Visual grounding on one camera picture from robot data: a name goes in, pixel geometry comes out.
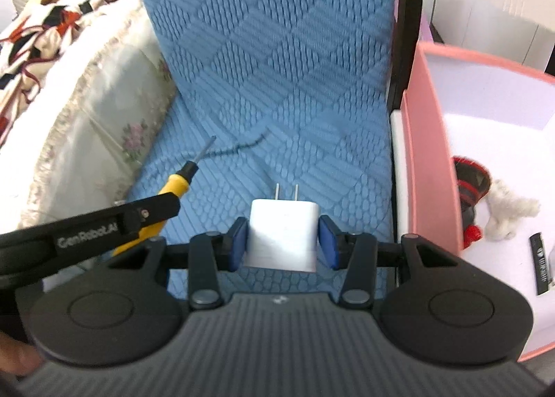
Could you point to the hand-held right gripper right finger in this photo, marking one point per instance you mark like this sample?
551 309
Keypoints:
327 245

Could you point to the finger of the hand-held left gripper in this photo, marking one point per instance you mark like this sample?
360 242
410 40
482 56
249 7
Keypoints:
151 210

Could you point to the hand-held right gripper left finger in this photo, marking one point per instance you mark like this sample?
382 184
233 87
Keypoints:
238 245

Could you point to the yellow screwdriver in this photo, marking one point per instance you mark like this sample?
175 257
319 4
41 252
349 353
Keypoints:
175 186

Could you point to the white charger plug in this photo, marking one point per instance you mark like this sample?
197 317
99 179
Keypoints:
282 232

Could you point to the pink cardboard box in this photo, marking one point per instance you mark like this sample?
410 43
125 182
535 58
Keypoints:
422 154

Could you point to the black and red toy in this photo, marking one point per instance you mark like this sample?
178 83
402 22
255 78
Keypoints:
470 188

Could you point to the black tube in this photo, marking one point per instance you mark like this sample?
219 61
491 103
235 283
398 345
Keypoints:
540 262

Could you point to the person's left hand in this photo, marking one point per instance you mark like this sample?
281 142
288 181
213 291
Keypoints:
15 356

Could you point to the blue quilted mat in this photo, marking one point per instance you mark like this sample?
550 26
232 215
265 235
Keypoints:
282 76

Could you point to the striped blanket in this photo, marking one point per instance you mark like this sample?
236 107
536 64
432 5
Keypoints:
52 32

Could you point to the white cabinet with black edge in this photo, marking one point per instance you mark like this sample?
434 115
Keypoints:
477 28

